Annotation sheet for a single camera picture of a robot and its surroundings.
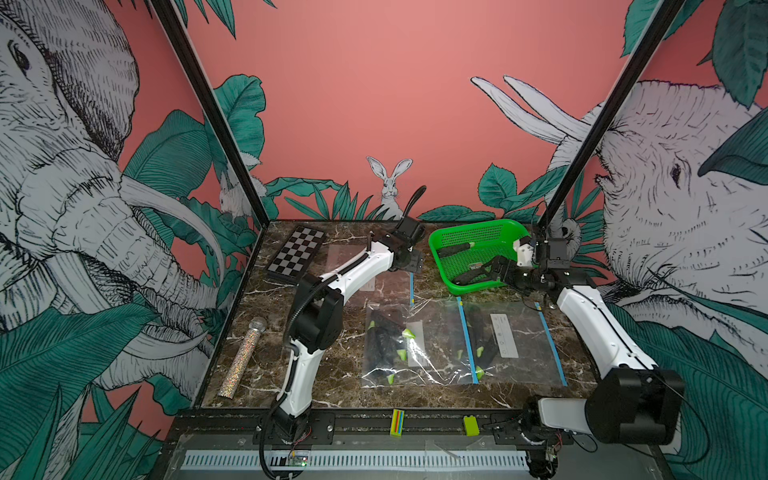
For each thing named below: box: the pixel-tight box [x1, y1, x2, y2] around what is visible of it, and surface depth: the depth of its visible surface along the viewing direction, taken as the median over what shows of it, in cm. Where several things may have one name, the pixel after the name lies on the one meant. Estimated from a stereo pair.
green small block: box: [463, 415, 480, 437], surface depth 76 cm
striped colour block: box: [390, 409, 405, 437], surface depth 74 cm
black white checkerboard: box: [266, 225, 326, 283], surface depth 109 cm
